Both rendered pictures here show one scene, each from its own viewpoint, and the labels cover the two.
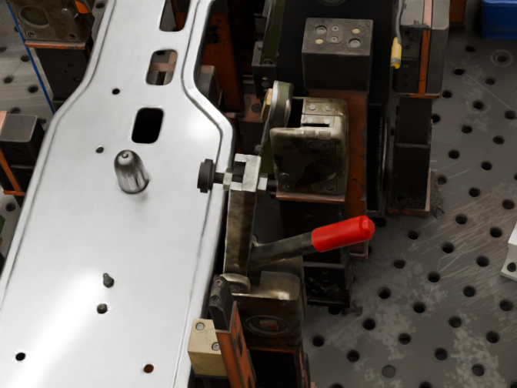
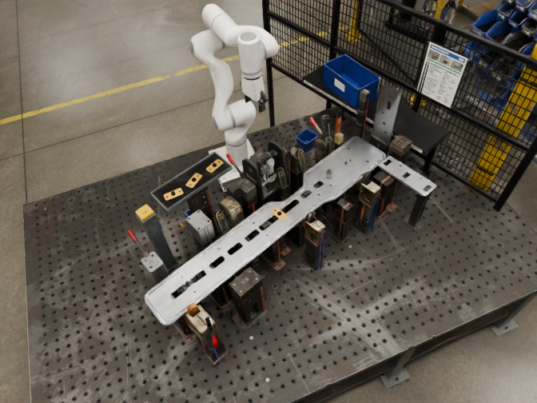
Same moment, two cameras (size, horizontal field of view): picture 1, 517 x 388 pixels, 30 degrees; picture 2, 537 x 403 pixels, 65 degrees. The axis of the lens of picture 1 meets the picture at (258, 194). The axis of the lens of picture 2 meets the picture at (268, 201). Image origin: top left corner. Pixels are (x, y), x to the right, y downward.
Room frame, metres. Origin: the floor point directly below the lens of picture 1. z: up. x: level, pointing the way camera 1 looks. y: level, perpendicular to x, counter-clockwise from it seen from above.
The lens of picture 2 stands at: (1.92, 0.72, 2.61)
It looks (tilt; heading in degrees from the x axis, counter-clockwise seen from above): 52 degrees down; 217
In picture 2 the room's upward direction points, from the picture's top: 5 degrees counter-clockwise
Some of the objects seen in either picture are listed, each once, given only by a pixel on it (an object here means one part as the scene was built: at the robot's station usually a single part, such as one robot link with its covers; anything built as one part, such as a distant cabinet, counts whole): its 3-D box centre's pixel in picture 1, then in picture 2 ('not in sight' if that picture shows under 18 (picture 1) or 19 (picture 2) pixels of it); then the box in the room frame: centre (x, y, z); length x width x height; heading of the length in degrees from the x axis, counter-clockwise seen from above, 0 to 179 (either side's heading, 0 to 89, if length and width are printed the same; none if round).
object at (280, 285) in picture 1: (277, 347); (321, 163); (0.45, 0.01, 0.88); 0.07 x 0.06 x 0.35; 75
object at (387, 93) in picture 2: not in sight; (385, 114); (0.24, 0.25, 1.17); 0.12 x 0.01 x 0.34; 75
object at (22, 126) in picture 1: (38, 197); (343, 221); (0.73, 0.28, 0.84); 0.11 x 0.08 x 0.29; 75
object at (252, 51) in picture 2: not in sight; (251, 51); (0.77, -0.17, 1.70); 0.09 x 0.08 x 0.13; 152
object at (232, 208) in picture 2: not in sight; (235, 227); (1.06, -0.15, 0.89); 0.13 x 0.11 x 0.38; 75
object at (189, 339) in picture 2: not in sight; (177, 314); (1.55, -0.12, 0.84); 0.18 x 0.06 x 0.29; 75
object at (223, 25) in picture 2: not in sight; (244, 37); (0.69, -0.25, 1.69); 0.30 x 0.16 x 0.09; 62
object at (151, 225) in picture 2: not in sight; (158, 241); (1.33, -0.41, 0.92); 0.08 x 0.08 x 0.44; 75
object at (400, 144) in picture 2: not in sight; (395, 165); (0.26, 0.36, 0.88); 0.08 x 0.08 x 0.36; 75
